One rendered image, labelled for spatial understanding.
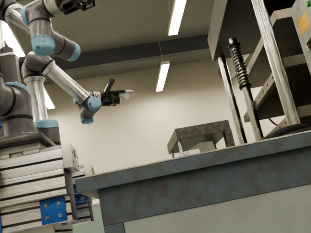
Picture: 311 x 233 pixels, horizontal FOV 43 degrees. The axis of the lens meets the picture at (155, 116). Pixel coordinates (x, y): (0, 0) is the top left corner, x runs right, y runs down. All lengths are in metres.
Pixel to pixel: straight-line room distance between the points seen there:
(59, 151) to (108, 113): 7.91
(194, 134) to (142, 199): 5.45
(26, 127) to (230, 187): 0.84
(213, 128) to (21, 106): 5.18
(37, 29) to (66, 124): 8.01
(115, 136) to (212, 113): 2.39
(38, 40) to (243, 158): 0.78
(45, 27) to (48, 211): 0.64
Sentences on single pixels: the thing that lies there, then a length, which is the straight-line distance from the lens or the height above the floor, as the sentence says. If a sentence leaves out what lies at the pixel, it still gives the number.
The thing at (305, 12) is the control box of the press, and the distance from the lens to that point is 1.84.
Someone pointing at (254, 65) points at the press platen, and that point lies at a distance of 2.62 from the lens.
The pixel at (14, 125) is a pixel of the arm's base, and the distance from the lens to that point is 1.54.
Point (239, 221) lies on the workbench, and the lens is 1.02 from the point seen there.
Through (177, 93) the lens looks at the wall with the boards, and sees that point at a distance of 9.59.
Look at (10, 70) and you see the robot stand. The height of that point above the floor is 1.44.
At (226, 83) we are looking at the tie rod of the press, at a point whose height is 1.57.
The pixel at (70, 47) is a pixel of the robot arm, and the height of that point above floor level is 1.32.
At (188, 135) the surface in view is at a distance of 6.42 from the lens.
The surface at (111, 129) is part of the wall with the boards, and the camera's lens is 9.26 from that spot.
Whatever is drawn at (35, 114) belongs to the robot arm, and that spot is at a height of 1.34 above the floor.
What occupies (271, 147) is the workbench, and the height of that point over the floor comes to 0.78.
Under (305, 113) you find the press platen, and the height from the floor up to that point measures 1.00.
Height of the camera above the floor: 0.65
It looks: 15 degrees up
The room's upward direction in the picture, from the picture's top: 12 degrees counter-clockwise
